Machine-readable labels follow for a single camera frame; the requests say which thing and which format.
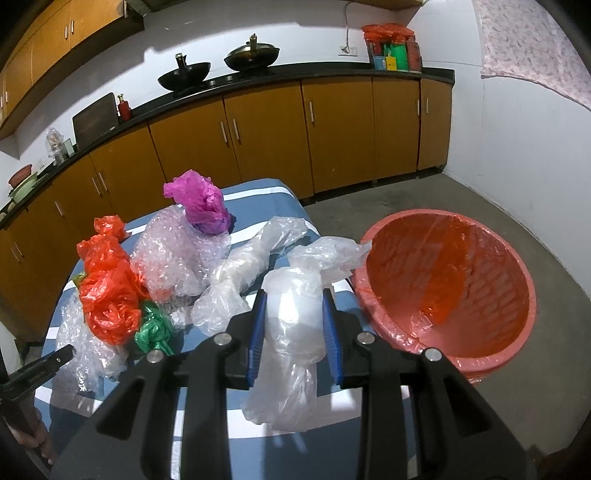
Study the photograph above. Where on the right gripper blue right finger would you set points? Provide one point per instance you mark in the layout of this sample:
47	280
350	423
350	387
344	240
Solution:
333	346

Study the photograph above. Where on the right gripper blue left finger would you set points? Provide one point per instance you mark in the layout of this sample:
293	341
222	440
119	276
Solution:
256	336

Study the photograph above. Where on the long clear plastic bag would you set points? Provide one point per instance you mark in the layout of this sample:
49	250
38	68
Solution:
222	299

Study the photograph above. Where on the dark green plastic bag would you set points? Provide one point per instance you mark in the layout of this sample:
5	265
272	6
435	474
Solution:
155	329

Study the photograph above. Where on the bubble wrap sheet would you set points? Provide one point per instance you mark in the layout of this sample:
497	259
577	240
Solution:
173	259

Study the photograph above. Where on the magenta plastic bag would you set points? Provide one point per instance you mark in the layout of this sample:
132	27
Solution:
202	201

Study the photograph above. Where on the person hand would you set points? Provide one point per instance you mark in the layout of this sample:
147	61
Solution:
37	436

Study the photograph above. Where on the clear crumpled plastic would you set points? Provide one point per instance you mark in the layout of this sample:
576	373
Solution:
94	361

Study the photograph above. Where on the red plastic basket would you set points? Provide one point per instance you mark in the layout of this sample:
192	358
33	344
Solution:
438	279

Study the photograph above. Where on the blue white striped tablecloth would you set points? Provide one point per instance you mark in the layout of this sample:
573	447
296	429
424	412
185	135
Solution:
329	450

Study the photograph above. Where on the small red plastic bag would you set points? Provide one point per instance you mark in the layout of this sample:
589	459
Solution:
111	225

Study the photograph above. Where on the wooden lower cabinets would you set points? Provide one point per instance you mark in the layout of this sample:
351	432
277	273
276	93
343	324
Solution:
314	135

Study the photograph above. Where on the stacked bowls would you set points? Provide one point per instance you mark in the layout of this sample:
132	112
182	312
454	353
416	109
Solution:
26	180

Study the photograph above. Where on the jar in plastic bag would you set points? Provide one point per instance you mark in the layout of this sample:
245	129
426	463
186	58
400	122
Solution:
58	148

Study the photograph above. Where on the red bottle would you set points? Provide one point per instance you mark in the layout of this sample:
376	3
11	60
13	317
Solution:
123	108

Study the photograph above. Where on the dark cutting board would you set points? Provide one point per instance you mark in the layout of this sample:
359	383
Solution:
97	119

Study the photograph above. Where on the black wok left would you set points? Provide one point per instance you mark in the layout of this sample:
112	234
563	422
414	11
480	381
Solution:
185	76

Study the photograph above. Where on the black wok with lid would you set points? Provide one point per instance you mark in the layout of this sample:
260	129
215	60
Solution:
254	55

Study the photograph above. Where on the red bag box stack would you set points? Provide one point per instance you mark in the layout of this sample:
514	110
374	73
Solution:
393	47

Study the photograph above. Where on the wooden upper cabinet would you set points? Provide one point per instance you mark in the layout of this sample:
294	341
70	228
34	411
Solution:
63	37

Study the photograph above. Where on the pink floral curtain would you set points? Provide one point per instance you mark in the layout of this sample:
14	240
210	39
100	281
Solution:
521	40

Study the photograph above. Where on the wall power socket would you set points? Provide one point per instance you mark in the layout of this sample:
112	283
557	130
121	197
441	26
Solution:
348	51

